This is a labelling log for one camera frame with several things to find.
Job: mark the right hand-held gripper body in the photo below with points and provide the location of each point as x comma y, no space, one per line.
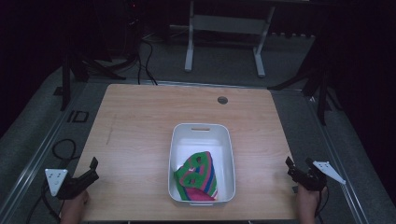
317,177

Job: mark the white metal desk frame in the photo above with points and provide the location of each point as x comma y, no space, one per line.
225,25

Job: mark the person's left hand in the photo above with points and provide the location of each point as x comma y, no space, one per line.
74,207

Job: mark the white plastic basket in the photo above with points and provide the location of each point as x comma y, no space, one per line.
201,137

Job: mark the green striped cloth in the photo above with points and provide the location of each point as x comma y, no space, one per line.
199,174

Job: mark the black stand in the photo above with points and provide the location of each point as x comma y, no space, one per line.
317,84
81,65

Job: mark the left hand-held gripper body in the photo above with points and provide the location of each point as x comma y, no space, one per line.
69,185

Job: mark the person's right hand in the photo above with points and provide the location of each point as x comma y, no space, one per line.
308,203

